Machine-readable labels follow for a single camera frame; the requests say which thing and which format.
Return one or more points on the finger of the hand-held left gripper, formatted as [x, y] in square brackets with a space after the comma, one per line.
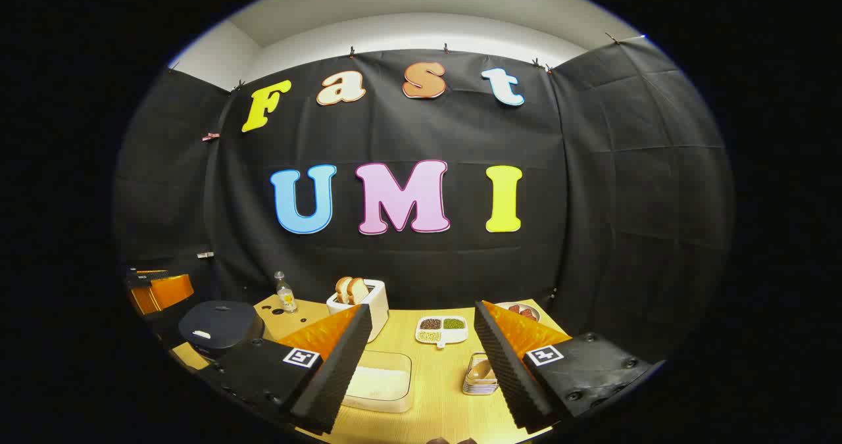
[168, 291]

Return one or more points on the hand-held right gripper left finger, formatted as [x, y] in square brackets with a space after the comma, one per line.
[342, 365]

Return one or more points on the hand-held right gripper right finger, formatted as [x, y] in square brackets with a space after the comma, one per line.
[503, 371]

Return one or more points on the clear container of rice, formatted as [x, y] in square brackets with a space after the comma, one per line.
[381, 385]

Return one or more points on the dark rice cooker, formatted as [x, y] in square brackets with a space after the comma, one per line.
[220, 325]

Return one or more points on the white round plate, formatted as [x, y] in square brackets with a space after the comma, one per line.
[503, 307]

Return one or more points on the white divided dish of beans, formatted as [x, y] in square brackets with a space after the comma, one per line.
[441, 330]

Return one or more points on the small glass bottle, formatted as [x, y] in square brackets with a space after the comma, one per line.
[285, 296]

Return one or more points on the black backdrop cloth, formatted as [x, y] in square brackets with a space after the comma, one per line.
[395, 135]

